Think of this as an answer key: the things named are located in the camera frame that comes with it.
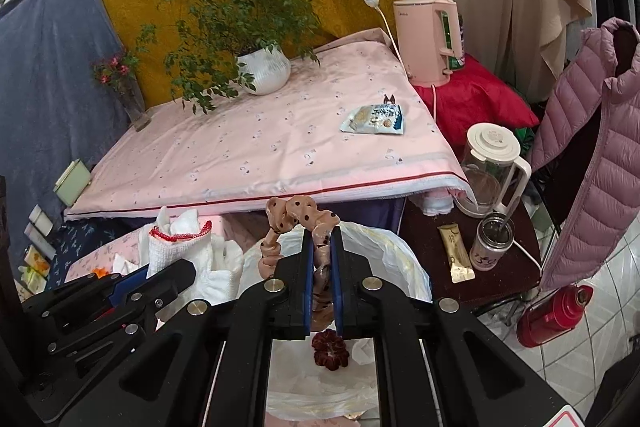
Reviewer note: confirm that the pink puffer jacket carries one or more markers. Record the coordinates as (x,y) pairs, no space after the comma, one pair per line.
(590,187)

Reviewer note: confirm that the small brown hair clip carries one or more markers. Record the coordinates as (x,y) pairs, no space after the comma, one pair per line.
(389,98)

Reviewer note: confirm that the green plant in white pot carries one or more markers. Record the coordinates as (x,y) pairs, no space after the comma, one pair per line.
(262,67)

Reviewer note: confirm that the pink printed tablecloth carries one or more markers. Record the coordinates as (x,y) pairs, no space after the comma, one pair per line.
(250,147)

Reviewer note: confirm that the blue grey cloth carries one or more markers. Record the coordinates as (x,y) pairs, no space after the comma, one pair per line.
(45,82)

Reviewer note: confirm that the glass pitcher with white lid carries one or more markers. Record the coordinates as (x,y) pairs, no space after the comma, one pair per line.
(492,147)

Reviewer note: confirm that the yellow green printed box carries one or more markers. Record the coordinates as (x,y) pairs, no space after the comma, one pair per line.
(35,267)

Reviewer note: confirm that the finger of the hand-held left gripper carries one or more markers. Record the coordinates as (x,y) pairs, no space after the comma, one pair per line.
(134,281)
(145,314)

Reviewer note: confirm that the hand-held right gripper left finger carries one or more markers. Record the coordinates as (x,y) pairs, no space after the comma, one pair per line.
(309,279)

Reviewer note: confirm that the orange plastic bag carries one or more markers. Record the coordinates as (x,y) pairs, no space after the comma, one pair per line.
(101,273)

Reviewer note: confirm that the red thermos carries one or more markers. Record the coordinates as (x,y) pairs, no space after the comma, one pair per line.
(555,314)

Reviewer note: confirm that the light green box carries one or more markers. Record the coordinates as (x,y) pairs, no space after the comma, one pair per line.
(72,184)

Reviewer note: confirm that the glass vase with red flowers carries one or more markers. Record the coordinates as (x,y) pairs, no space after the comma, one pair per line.
(132,102)

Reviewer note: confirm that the dark blue floral cloth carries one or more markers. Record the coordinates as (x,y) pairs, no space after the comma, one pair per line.
(75,247)

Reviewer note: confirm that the blue and white snack packet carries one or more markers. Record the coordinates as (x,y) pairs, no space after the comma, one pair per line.
(372,119)

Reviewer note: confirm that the dark red scrunchie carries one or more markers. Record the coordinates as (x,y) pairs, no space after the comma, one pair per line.
(330,349)

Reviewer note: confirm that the dark brown side table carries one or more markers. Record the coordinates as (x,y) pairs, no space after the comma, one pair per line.
(425,252)

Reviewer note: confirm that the red cushion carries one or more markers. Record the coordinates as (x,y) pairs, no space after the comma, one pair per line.
(475,102)

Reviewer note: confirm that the beige polka dot scrunchie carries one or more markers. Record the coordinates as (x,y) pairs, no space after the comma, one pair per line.
(290,209)

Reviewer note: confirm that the small white box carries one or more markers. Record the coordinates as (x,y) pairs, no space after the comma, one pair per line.
(41,219)

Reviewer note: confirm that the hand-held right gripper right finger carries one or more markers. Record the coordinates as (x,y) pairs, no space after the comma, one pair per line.
(338,287)

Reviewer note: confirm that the beige snack bar packet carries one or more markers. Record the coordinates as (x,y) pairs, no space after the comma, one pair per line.
(456,252)

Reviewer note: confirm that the bin with white liner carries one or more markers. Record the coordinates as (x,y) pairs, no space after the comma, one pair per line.
(390,252)

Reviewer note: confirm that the white towel with red edge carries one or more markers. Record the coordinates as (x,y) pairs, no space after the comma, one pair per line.
(170,252)

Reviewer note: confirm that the glass jar with spoon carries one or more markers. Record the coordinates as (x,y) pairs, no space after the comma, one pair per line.
(490,247)

